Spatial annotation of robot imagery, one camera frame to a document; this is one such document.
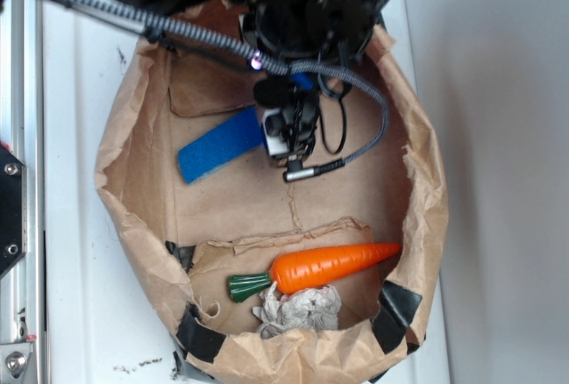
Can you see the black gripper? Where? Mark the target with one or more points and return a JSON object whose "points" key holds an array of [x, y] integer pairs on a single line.
{"points": [[335, 31]]}

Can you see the blue sponge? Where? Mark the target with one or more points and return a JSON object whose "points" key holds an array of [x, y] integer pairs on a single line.
{"points": [[219, 146]]}

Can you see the crumpled white paper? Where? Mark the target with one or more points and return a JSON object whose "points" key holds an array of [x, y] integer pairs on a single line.
{"points": [[311, 309]]}

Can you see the aluminium frame rail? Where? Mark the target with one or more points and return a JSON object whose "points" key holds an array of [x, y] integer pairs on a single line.
{"points": [[23, 352]]}

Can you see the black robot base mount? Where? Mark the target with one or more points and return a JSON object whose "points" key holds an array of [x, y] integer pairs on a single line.
{"points": [[13, 210]]}

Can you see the orange plastic carrot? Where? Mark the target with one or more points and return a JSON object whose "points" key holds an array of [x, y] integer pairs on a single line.
{"points": [[308, 269]]}

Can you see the wrist camera with usb plug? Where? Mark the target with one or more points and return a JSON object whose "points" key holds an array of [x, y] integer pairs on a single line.
{"points": [[289, 111]]}

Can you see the brown paper bag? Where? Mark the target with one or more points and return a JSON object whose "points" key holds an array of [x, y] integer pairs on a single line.
{"points": [[241, 217]]}

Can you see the black tape piece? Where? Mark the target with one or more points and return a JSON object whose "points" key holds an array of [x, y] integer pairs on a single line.
{"points": [[183, 254], [200, 341], [398, 306]]}

